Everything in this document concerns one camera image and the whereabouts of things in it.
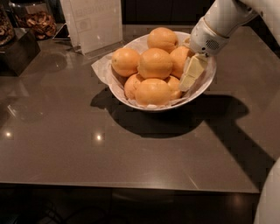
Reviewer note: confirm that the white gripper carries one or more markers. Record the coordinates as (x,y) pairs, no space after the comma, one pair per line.
(206,38)

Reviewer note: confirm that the orange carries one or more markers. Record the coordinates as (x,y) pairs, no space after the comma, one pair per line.
(153,91)
(179,57)
(155,63)
(163,38)
(173,84)
(132,84)
(125,61)

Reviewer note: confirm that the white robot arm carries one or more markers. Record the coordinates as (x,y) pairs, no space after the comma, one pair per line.
(224,17)

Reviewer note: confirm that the white bowl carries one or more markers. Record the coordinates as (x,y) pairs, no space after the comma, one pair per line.
(208,73)

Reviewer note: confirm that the clear acrylic sign holder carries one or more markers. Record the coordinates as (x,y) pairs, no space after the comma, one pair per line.
(93,25)

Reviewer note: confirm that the glass jar of dried fruit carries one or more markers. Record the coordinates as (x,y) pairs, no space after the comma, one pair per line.
(35,15)

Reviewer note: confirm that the dark wooden block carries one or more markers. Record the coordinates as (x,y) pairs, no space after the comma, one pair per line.
(16,56)

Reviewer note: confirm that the left edge glass jar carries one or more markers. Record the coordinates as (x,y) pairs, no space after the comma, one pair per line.
(7,33)

